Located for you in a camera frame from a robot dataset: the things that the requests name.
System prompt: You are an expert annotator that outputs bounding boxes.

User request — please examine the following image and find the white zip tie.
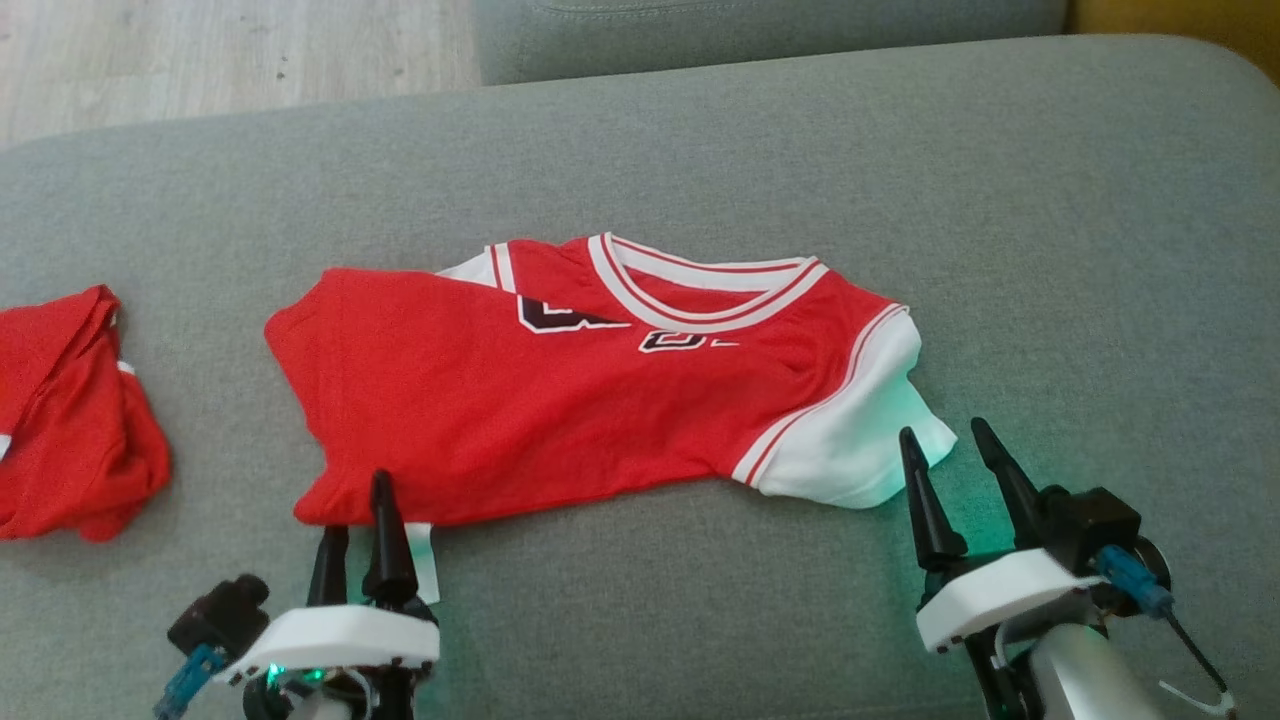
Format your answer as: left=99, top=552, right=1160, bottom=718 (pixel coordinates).
left=1158, top=680, right=1239, bottom=718

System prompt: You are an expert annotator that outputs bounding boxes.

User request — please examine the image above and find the red jersey with white trim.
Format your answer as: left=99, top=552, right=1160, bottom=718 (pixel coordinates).
left=264, top=232, right=959, bottom=606

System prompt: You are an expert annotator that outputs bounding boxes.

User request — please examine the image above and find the blue right camera connector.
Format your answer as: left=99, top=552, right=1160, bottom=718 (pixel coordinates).
left=1095, top=545, right=1176, bottom=618

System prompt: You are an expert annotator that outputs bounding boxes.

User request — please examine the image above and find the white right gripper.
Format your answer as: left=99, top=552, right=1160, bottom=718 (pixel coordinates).
left=898, top=418, right=1111, bottom=720

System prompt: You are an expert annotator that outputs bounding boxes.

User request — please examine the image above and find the yellow sofa cushion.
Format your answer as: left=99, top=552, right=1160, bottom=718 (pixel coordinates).
left=1065, top=0, right=1280, bottom=87

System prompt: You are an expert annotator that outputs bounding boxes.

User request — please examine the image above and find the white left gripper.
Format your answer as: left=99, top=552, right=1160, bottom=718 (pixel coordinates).
left=215, top=470, right=441, bottom=720

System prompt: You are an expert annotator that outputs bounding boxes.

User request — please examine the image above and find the small grey sofa cushion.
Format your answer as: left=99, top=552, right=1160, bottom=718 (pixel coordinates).
left=470, top=0, right=1071, bottom=87

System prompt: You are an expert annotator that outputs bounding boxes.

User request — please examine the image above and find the blue camera connector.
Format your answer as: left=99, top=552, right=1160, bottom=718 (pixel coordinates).
left=153, top=645, right=229, bottom=720
left=1095, top=545, right=1176, bottom=618

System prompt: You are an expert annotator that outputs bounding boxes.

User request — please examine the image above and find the blue left camera connector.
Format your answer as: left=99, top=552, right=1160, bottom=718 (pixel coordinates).
left=153, top=645, right=229, bottom=720

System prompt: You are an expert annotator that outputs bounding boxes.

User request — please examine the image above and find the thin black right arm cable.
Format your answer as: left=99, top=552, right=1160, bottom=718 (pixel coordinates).
left=1160, top=605, right=1239, bottom=701

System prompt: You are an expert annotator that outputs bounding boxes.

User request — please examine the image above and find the red mesh shorts white band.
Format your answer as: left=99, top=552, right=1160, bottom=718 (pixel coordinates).
left=0, top=285, right=173, bottom=544

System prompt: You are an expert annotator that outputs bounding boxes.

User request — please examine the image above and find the large grey sofa seat cushion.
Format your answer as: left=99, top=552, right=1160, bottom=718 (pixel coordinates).
left=0, top=35, right=1280, bottom=720

